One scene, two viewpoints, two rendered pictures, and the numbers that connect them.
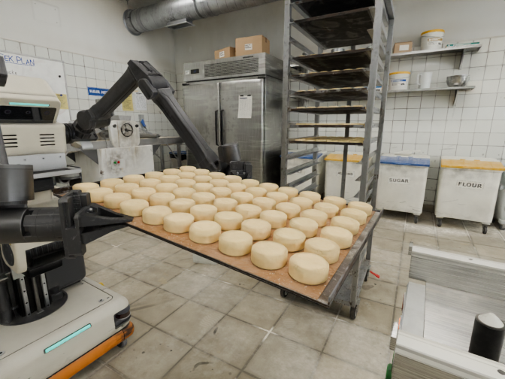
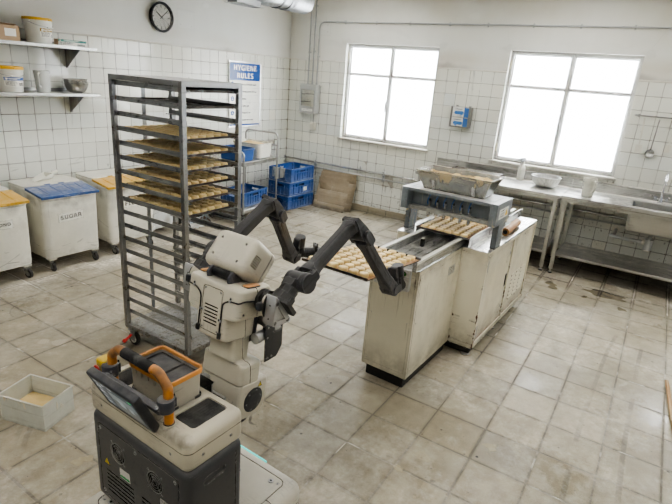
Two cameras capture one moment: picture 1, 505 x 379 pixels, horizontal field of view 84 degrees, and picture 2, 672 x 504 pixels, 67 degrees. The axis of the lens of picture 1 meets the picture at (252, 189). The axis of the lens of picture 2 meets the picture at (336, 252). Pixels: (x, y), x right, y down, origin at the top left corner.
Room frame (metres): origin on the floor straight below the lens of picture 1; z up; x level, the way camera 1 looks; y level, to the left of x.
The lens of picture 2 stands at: (0.68, 2.65, 1.91)
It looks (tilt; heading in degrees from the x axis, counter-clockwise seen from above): 19 degrees down; 272
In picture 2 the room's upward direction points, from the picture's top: 5 degrees clockwise
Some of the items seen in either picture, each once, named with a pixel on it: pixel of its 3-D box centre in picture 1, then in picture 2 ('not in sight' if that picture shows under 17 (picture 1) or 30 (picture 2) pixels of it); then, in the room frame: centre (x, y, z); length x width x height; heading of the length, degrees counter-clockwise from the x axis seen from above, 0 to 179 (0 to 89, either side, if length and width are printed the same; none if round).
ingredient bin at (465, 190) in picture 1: (464, 192); (117, 210); (3.19, -2.45, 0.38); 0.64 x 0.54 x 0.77; 148
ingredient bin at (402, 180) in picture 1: (400, 186); (57, 221); (3.51, -1.89, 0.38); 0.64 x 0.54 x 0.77; 149
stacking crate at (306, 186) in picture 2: not in sight; (291, 185); (1.64, -4.79, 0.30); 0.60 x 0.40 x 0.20; 60
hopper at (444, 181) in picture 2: not in sight; (458, 182); (-0.06, -1.00, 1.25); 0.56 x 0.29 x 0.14; 148
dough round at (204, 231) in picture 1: (205, 231); not in sight; (0.42, 0.07, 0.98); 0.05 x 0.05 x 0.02
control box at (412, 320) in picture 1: (407, 353); (392, 275); (0.40, -0.26, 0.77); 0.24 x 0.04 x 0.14; 148
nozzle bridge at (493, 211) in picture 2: not in sight; (453, 214); (-0.06, -1.00, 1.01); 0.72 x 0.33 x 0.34; 148
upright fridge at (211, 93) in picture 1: (235, 132); not in sight; (4.58, 0.26, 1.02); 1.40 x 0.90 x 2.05; 60
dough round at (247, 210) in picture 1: (248, 212); not in sight; (0.52, 0.01, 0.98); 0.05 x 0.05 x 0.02
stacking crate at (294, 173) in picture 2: not in sight; (291, 172); (1.64, -4.79, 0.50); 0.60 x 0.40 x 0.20; 63
